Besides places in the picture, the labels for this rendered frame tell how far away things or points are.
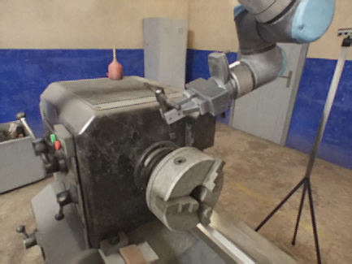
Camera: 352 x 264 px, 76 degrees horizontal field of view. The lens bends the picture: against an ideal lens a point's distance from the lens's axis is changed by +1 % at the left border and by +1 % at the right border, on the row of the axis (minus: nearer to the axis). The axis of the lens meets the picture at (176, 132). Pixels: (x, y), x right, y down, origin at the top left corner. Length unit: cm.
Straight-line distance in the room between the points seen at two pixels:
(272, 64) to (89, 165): 57
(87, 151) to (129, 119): 15
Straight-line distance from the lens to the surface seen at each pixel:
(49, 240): 110
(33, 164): 286
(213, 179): 69
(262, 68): 64
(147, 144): 77
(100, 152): 70
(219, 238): 95
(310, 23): 50
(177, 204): 64
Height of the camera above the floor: 153
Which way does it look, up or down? 22 degrees down
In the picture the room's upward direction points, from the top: 2 degrees clockwise
